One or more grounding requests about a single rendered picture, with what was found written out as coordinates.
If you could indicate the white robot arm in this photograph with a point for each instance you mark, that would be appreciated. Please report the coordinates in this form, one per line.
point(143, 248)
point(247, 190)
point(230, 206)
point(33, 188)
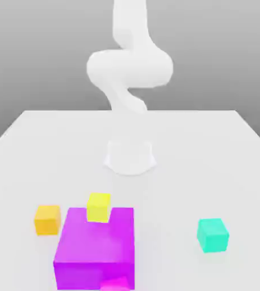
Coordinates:
point(130, 66)

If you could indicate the small yellow cube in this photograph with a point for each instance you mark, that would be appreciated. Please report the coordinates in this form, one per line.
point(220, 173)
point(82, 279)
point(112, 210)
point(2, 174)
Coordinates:
point(98, 208)

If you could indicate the small orange cube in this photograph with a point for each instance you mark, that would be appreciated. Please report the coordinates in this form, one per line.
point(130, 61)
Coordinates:
point(47, 220)

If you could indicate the small teal cube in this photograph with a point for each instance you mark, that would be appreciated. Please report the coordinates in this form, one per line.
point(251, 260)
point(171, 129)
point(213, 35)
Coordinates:
point(212, 236)

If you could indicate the small magenta cube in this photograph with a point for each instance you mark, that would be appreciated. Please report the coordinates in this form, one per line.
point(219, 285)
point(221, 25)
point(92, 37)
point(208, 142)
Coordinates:
point(116, 284)

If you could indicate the large purple box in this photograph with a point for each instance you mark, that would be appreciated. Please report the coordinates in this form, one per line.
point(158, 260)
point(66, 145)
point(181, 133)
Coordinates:
point(93, 245)

